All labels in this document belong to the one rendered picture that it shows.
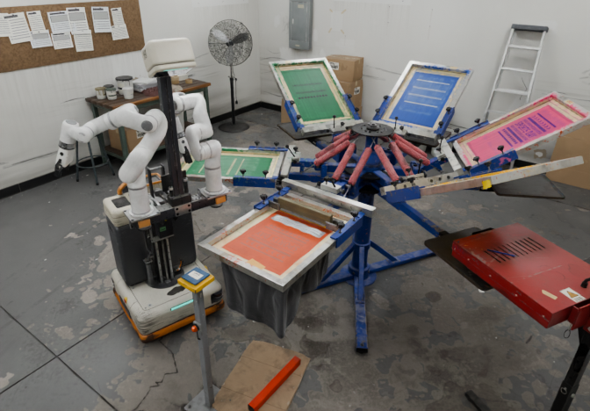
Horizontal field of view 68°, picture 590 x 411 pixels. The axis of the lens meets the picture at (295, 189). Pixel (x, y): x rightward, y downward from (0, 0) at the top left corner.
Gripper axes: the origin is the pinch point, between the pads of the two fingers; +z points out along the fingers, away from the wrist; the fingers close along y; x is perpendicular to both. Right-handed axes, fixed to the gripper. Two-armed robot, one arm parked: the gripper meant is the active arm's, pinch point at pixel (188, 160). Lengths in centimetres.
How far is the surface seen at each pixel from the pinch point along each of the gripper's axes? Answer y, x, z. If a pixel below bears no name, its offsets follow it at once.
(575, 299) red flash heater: -180, -89, 85
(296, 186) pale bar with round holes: -25, -55, 39
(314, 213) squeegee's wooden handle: -60, -44, 47
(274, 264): -79, -3, 54
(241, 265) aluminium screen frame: -77, 12, 47
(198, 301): -68, 37, 57
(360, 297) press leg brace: -20, -81, 144
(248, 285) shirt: -62, 9, 66
